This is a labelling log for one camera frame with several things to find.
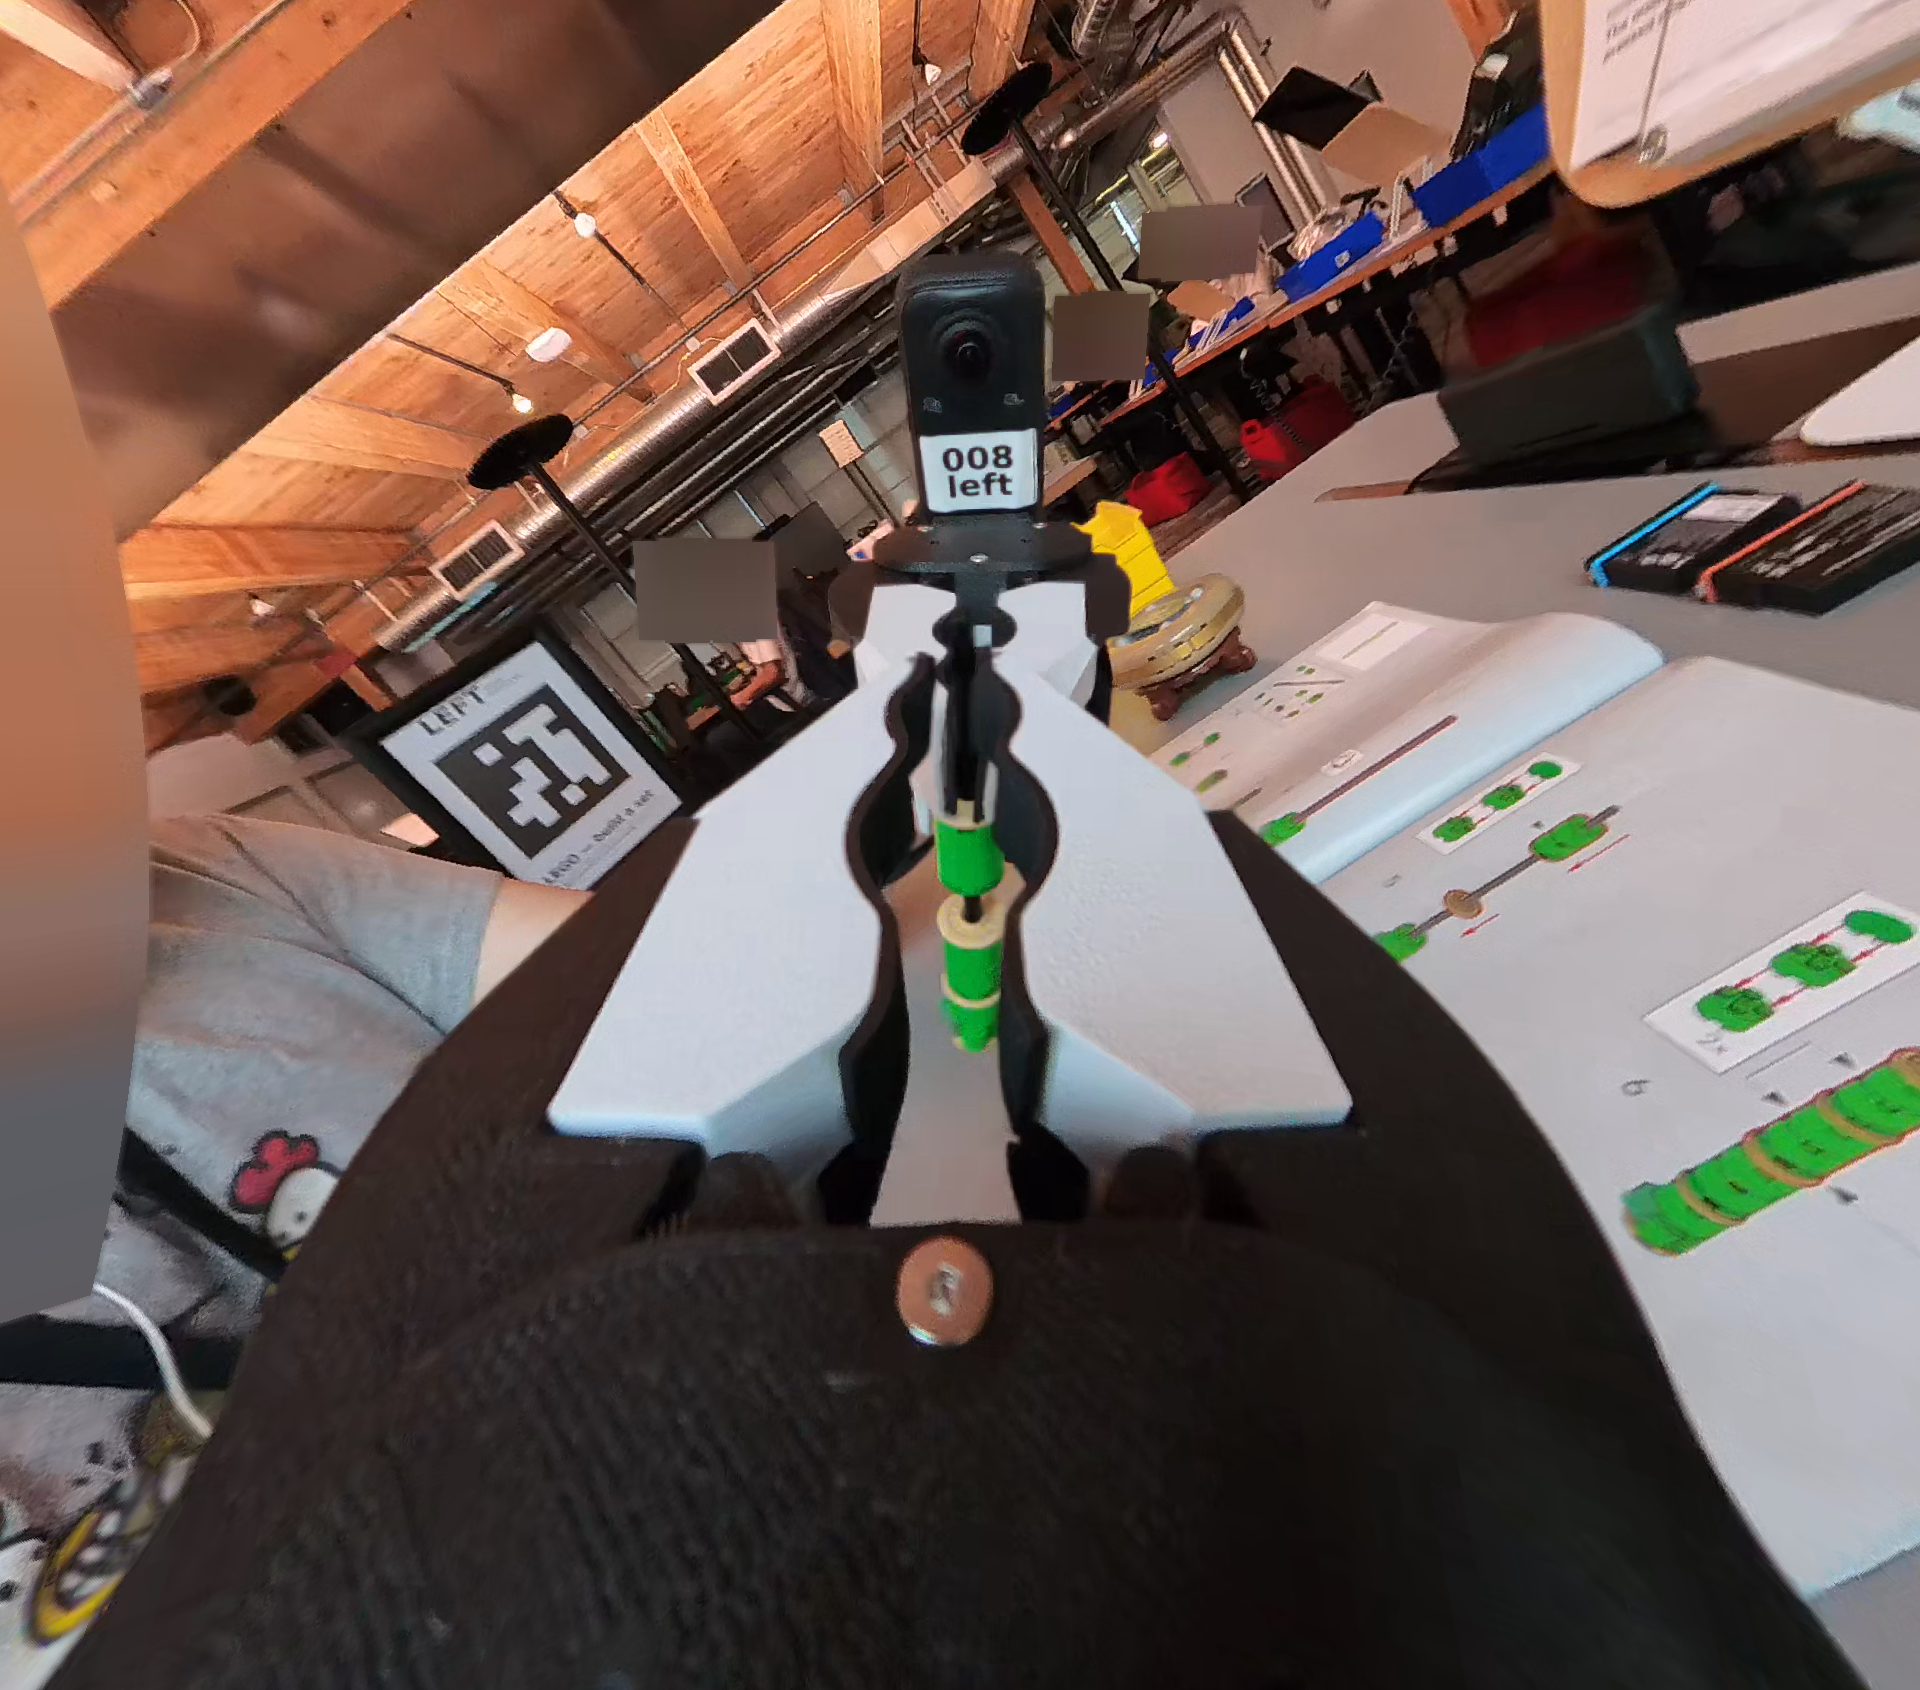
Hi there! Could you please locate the white cable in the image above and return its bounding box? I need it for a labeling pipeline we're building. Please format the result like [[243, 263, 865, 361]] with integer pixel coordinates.
[[91, 1282, 215, 1440]]

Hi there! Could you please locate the white flat stand base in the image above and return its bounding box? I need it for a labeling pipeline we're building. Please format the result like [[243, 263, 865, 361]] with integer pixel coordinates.
[[1796, 332, 1920, 455]]

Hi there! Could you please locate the black toy axle rod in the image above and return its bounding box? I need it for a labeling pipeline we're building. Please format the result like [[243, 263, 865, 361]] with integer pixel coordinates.
[[942, 609, 1003, 911]]

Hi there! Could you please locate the red plastic container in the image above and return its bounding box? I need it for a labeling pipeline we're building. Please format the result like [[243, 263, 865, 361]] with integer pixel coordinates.
[[1462, 220, 1670, 365], [1235, 376, 1362, 485], [1123, 461, 1225, 532]]

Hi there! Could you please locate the black battery pack orange edge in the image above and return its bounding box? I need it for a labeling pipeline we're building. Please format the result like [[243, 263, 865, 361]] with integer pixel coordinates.
[[1702, 482, 1920, 616]]

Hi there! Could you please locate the black case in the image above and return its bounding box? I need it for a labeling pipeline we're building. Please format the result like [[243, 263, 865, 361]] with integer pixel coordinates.
[[1409, 302, 1703, 492]]

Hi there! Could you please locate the blue plastic bin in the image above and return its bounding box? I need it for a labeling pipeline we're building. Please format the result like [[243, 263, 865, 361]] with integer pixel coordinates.
[[1273, 212, 1391, 297], [1409, 105, 1556, 232]]

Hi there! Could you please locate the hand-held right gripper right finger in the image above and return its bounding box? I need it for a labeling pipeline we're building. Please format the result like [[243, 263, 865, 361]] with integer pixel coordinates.
[[973, 653, 1355, 1222]]

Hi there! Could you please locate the black disc pole stand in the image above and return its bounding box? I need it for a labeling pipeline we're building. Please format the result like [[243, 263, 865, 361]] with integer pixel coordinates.
[[467, 414, 708, 702]]

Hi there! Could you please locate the black monitor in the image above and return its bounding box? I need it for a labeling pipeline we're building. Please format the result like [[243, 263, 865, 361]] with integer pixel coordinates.
[[1252, 65, 1385, 150]]

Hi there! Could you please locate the yellow plastic storage bin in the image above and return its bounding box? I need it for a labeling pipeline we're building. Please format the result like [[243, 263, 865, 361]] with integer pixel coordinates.
[[1081, 500, 1181, 616]]

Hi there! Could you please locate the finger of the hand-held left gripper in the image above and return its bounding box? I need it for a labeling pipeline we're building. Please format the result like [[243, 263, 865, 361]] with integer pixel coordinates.
[[852, 580, 965, 714], [989, 580, 1115, 744]]

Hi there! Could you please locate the black-framed marker sign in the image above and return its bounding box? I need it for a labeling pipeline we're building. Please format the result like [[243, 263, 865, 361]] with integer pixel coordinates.
[[347, 632, 689, 890]]

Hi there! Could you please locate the tan toy brick pot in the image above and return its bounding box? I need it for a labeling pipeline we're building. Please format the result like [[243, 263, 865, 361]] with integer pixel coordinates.
[[1109, 571, 1262, 722]]

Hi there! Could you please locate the grey desk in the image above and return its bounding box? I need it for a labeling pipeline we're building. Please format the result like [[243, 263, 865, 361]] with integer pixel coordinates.
[[1154, 302, 1920, 1690]]

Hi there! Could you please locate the black battery pack blue edge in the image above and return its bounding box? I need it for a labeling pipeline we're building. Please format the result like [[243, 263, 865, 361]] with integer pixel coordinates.
[[1585, 482, 1801, 593]]

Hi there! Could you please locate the grey printed shirt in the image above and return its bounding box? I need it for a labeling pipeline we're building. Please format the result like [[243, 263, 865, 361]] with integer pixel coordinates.
[[0, 811, 594, 1653]]

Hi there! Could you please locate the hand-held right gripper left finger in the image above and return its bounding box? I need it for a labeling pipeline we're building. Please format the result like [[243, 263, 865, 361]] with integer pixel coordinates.
[[545, 651, 944, 1222]]

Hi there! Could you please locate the open instruction booklet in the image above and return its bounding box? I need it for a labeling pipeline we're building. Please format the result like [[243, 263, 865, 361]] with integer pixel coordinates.
[[1146, 601, 1920, 1595]]

